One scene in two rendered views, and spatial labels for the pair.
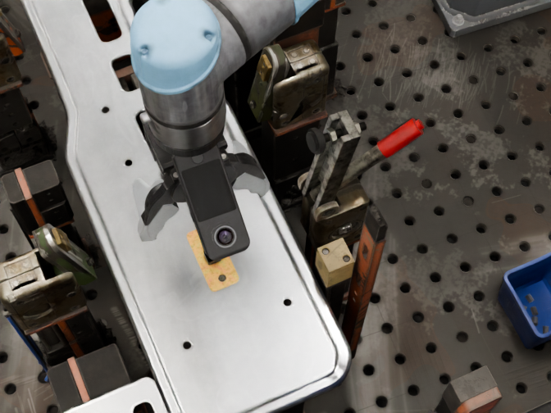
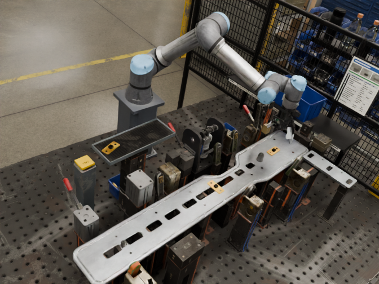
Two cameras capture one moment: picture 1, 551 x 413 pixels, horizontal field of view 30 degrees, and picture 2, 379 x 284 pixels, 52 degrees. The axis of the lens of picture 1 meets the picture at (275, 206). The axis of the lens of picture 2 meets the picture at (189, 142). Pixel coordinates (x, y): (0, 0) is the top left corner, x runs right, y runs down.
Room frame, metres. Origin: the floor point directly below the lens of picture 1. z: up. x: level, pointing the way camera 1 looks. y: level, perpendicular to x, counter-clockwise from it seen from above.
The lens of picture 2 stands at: (1.59, 1.36, 2.29)
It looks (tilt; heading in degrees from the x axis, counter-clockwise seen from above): 39 degrees down; 244
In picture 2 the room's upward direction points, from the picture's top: 12 degrees clockwise
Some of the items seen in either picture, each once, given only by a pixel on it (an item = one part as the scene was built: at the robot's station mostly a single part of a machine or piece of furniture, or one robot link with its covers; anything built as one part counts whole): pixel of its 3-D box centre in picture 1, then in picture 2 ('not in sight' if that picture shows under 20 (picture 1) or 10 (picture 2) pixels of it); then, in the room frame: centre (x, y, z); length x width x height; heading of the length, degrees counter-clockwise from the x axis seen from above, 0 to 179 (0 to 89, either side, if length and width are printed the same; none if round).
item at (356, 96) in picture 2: not in sight; (360, 86); (-0.09, -0.07, 1.30); 0.23 x 0.02 x 0.31; 115
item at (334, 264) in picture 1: (327, 306); (259, 149); (0.44, -0.07, 0.88); 0.04 x 0.04 x 0.36; 25
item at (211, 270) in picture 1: (212, 256); (273, 150); (0.46, 0.08, 1.01); 0.08 x 0.04 x 0.01; 25
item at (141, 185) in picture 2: not in sight; (136, 209); (1.25, 0.26, 0.90); 0.13 x 0.10 x 0.41; 115
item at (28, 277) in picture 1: (56, 315); (290, 194); (0.42, 0.29, 0.87); 0.12 x 0.09 x 0.35; 115
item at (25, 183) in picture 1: (52, 228); (268, 205); (0.56, 0.31, 0.84); 0.11 x 0.08 x 0.29; 115
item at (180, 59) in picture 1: (180, 59); (295, 88); (0.48, 0.08, 1.41); 0.09 x 0.08 x 0.11; 135
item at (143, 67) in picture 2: not in sight; (142, 70); (1.11, -0.36, 1.27); 0.13 x 0.12 x 0.14; 45
